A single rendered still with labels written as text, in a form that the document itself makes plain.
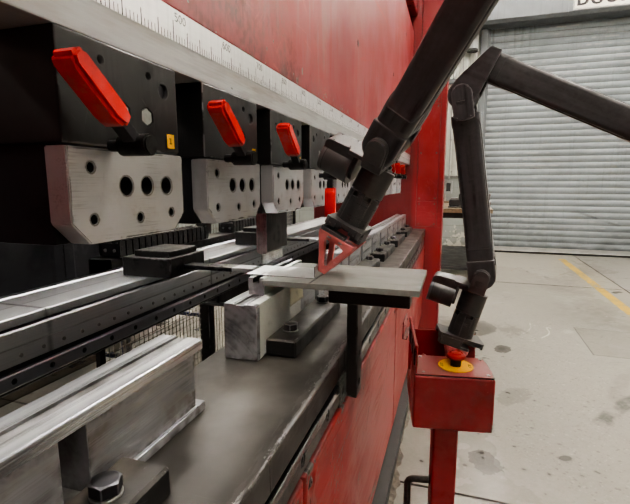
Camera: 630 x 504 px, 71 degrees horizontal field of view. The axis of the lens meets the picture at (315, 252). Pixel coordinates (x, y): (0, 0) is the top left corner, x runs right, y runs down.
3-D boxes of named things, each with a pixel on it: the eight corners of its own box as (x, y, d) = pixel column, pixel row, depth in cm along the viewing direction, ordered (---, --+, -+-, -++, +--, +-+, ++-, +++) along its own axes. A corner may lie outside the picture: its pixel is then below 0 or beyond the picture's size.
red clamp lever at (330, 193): (336, 217, 95) (336, 171, 93) (317, 217, 96) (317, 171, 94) (338, 216, 96) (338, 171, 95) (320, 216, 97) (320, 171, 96)
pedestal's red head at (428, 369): (492, 434, 90) (498, 349, 87) (412, 428, 92) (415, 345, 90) (472, 389, 110) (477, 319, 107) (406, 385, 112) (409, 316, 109)
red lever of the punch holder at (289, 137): (293, 119, 67) (308, 164, 75) (268, 121, 69) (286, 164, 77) (290, 128, 67) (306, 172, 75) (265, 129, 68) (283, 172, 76)
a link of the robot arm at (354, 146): (388, 146, 65) (411, 129, 71) (324, 113, 68) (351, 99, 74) (364, 209, 73) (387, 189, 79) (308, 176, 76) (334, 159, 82)
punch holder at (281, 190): (273, 214, 72) (272, 108, 70) (226, 213, 75) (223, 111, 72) (303, 209, 86) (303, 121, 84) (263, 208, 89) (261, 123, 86)
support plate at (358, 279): (419, 297, 68) (419, 291, 68) (261, 285, 76) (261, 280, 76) (426, 274, 85) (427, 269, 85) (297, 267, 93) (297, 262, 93)
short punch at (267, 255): (267, 265, 79) (266, 211, 78) (256, 264, 80) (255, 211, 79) (287, 256, 89) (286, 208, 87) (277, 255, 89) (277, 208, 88)
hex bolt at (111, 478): (107, 509, 36) (106, 491, 35) (80, 501, 36) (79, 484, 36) (131, 487, 38) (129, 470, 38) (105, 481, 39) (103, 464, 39)
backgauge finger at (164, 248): (243, 284, 79) (242, 256, 78) (122, 275, 87) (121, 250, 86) (269, 271, 90) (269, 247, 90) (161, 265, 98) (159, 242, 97)
